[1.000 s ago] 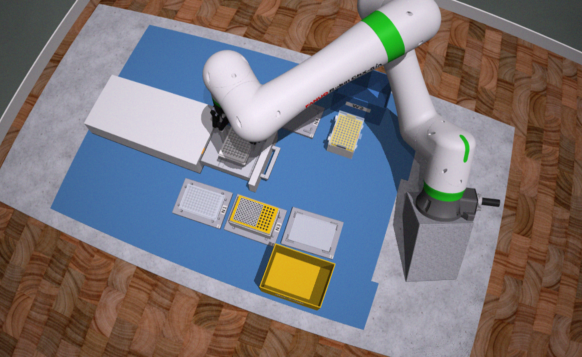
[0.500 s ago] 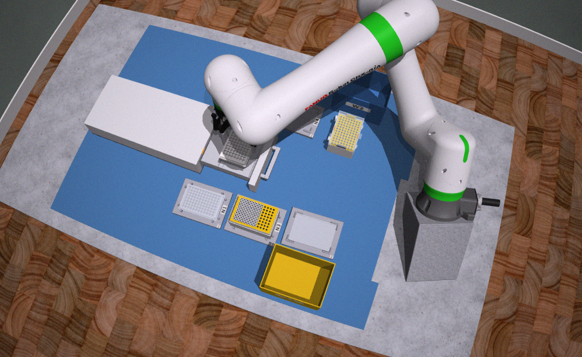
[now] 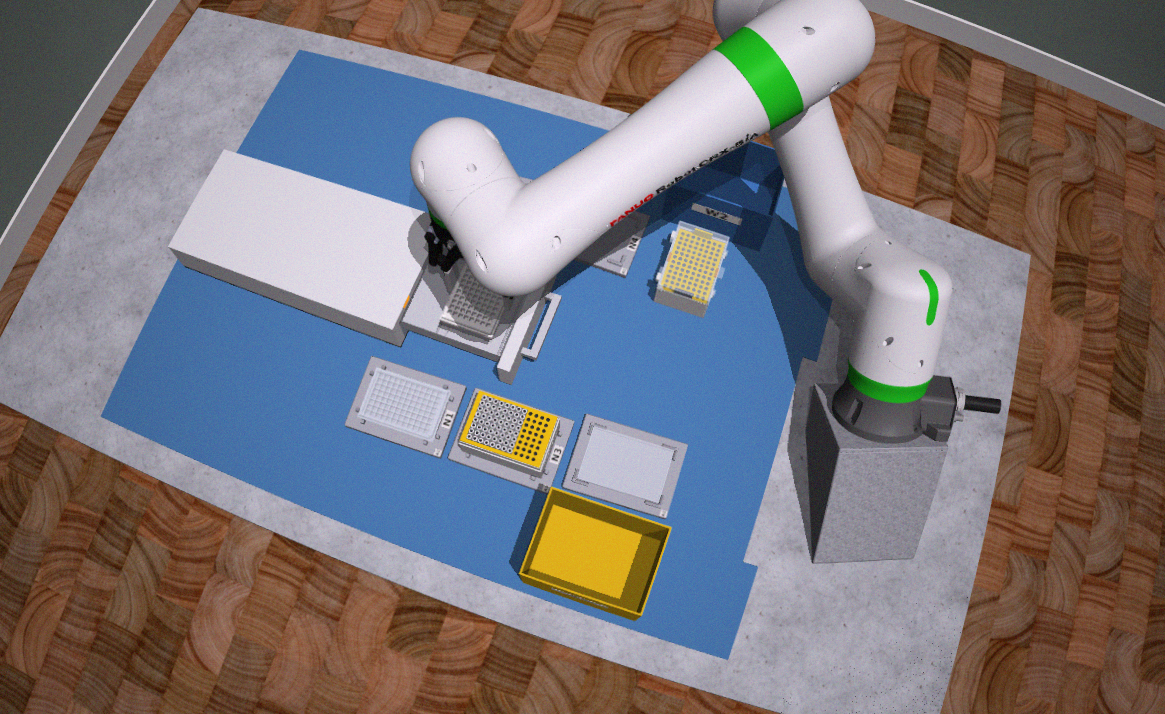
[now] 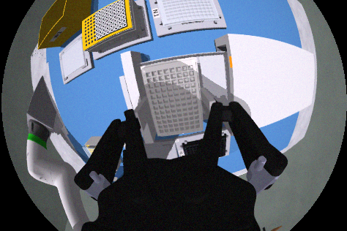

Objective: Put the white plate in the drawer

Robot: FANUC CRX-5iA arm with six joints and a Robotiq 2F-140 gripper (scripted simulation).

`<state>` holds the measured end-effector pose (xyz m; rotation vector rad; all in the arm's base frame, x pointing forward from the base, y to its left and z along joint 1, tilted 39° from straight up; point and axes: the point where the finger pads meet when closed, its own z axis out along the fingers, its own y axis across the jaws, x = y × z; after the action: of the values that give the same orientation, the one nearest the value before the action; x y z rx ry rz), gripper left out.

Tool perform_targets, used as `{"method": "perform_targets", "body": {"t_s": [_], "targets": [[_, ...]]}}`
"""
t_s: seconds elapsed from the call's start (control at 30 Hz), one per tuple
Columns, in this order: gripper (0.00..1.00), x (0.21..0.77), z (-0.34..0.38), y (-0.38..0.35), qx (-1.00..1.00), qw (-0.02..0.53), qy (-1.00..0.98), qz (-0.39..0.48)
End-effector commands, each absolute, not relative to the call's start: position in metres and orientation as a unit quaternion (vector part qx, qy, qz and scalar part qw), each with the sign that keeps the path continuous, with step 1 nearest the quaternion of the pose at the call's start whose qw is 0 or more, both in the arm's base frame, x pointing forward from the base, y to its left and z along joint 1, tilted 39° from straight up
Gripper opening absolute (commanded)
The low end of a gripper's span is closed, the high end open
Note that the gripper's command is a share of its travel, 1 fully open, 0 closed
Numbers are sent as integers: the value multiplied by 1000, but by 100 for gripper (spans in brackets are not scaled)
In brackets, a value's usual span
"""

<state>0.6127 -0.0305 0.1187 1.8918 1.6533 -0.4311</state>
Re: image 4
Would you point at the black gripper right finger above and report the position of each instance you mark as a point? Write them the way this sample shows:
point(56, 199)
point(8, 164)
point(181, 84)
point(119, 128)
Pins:
point(264, 163)

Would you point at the dark blue open bin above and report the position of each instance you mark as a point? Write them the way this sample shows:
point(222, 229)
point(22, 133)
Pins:
point(119, 173)

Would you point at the blue bench mat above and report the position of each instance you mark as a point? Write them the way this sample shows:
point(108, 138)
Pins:
point(91, 101)

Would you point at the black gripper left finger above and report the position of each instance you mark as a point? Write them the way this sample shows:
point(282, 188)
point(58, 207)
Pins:
point(98, 173)

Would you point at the yellow open bin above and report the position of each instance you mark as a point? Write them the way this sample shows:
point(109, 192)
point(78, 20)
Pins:
point(61, 21)

